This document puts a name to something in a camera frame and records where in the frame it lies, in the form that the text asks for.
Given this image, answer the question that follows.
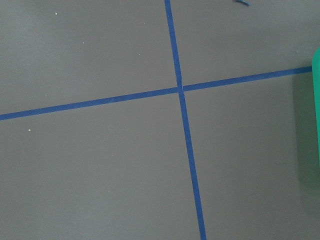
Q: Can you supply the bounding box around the green plastic tray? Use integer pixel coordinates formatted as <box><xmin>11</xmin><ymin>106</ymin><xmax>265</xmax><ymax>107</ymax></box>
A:
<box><xmin>312</xmin><ymin>48</ymin><xmax>320</xmax><ymax>151</ymax></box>

